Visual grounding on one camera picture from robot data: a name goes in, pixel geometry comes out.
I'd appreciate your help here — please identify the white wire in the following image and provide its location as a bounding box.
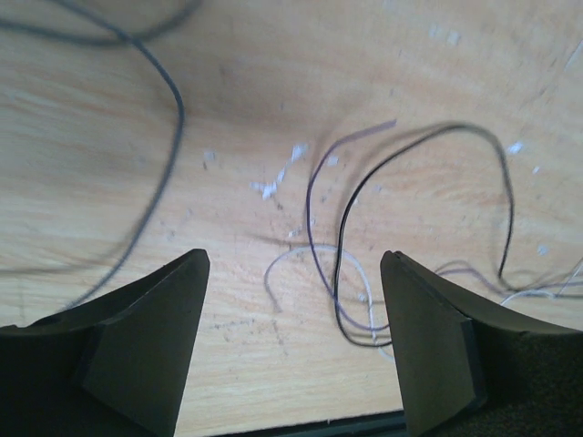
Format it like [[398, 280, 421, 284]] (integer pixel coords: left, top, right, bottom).
[[262, 244, 583, 363]]

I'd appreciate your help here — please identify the grey wire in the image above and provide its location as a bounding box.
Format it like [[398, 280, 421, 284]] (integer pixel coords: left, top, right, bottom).
[[0, 0, 201, 315]]

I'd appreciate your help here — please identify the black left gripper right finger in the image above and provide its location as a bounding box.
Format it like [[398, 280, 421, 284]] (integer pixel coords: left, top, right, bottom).
[[380, 251, 582, 436]]

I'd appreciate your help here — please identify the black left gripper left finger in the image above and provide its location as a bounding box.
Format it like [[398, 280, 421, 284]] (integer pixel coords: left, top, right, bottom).
[[1, 249, 210, 436]]

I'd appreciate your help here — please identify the purple wire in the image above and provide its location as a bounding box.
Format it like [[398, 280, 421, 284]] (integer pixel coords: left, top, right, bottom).
[[303, 118, 583, 334]]

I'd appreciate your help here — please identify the black wire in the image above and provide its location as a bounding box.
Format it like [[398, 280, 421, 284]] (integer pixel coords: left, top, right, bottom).
[[332, 121, 583, 349]]

